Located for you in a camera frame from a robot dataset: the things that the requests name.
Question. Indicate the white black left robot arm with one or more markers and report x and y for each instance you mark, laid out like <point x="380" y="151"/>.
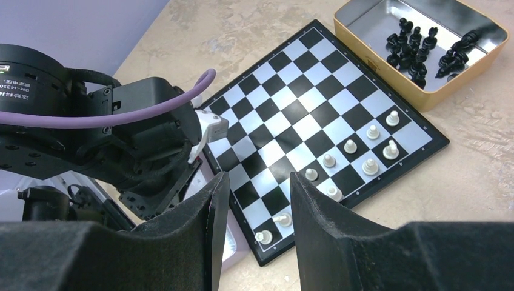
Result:
<point x="66" y="127"/>

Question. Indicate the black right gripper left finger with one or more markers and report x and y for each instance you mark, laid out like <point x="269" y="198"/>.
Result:
<point x="180" y="249"/>

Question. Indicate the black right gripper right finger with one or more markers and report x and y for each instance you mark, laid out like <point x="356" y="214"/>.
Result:
<point x="338" y="249"/>

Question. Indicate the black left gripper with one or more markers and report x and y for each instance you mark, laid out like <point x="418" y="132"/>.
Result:
<point x="146" y="160"/>

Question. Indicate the black white chess board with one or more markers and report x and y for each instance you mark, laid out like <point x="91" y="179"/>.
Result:
<point x="304" y="100"/>

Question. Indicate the yellow metal tin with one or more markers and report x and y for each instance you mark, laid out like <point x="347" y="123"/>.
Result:
<point x="363" y="26"/>

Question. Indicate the black chess pieces pile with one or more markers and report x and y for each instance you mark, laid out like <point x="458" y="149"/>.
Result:
<point x="409" y="51"/>

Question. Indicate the white chess piece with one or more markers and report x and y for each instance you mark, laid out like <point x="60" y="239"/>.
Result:
<point x="334" y="193"/>

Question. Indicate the white chess pawn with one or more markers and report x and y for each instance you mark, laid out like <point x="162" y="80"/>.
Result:
<point x="392" y="119"/>

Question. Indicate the white knight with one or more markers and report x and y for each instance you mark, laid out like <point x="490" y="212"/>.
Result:
<point x="283" y="219"/>

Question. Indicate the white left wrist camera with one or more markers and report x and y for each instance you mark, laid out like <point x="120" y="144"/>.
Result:
<point x="213" y="127"/>

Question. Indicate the white corner board piece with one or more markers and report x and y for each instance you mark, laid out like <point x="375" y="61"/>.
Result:
<point x="391" y="151"/>

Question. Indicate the silver lilac metal tin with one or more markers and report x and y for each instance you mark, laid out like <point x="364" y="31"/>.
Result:
<point x="236" y="247"/>

